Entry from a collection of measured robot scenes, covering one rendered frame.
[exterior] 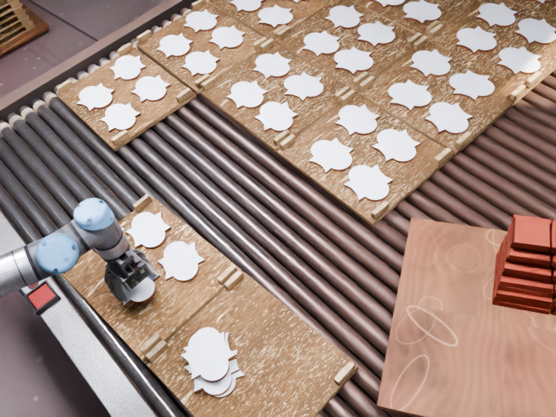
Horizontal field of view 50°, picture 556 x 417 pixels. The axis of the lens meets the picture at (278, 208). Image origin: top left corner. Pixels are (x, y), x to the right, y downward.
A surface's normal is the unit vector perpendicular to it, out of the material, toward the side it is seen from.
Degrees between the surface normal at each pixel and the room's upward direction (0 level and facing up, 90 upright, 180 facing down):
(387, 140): 0
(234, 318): 0
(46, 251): 44
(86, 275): 0
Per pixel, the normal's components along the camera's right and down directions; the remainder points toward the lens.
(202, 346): -0.13, -0.60
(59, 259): 0.33, -0.02
